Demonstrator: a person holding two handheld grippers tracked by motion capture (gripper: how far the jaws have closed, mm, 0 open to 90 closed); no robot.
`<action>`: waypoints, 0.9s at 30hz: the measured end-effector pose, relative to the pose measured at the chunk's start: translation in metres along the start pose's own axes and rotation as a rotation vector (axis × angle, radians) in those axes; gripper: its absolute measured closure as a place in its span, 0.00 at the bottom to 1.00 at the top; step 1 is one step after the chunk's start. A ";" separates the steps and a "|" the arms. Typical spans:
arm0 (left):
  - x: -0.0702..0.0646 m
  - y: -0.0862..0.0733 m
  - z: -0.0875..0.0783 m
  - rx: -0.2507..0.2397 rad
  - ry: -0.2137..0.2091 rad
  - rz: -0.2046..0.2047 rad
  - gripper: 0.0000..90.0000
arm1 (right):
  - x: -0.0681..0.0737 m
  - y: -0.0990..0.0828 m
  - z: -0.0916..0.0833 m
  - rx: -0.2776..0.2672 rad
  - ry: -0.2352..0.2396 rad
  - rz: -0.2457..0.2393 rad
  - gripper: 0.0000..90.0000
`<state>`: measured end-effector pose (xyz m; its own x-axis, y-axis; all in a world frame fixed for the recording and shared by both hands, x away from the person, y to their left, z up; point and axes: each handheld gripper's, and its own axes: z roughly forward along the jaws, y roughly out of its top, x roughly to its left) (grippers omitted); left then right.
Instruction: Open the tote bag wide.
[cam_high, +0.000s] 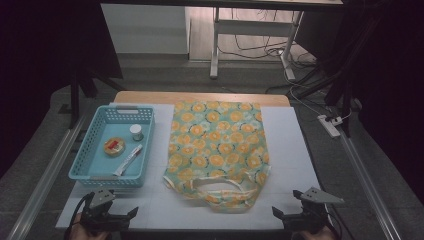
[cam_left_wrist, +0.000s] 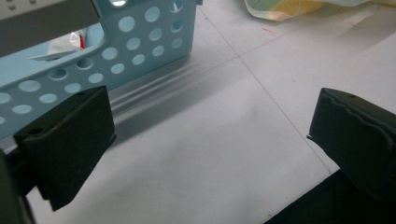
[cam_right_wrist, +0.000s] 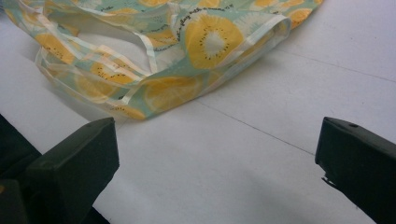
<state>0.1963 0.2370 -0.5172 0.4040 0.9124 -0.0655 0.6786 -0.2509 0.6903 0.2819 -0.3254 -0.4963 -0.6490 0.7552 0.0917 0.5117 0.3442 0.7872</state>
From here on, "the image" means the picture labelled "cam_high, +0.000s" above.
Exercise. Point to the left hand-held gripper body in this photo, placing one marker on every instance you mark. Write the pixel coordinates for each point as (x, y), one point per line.
(98, 213)

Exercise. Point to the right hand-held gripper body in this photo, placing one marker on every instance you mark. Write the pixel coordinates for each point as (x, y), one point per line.
(313, 215)

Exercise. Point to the light blue plastic basket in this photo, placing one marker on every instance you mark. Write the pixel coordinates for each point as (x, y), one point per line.
(100, 160)

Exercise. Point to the white tube with red cap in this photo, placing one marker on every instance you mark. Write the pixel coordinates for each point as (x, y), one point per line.
(128, 160)

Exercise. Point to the round yellow tin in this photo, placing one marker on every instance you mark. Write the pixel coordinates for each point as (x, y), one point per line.
(114, 146)

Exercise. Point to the small white-lidded jar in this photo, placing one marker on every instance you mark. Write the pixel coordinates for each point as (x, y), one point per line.
(136, 132)

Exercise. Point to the citrus print cloth bag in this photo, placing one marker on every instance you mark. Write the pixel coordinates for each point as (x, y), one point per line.
(216, 146)

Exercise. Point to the person's right hand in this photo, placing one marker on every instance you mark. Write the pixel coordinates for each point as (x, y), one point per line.
(311, 236)

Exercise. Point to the person's left hand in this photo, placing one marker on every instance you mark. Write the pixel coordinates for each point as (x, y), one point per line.
(78, 233)

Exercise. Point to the white table mat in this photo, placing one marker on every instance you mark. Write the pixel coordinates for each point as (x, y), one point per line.
(286, 150)

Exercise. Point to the white power strip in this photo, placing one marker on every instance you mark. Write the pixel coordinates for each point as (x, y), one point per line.
(328, 126)

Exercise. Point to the black metal stand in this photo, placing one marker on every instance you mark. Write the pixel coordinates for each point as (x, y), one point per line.
(75, 96)
(343, 86)

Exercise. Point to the black curtain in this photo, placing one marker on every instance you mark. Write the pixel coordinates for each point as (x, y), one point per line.
(40, 66)

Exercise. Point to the aluminium rail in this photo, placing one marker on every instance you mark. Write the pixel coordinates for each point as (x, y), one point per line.
(370, 186)
(43, 180)

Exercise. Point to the white desk frame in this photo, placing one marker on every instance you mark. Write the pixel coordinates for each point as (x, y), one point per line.
(250, 28)

